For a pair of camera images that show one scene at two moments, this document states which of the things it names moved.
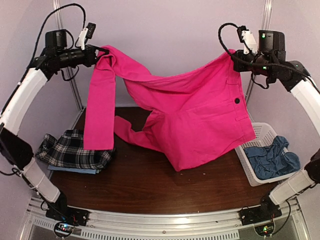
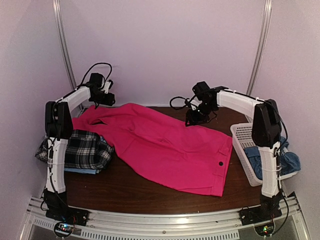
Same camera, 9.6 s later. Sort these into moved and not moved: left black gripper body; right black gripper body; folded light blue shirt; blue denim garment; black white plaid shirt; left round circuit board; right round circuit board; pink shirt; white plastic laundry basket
Moved: right black gripper body; left black gripper body; pink shirt
Not moved: black white plaid shirt; blue denim garment; folded light blue shirt; white plastic laundry basket; right round circuit board; left round circuit board
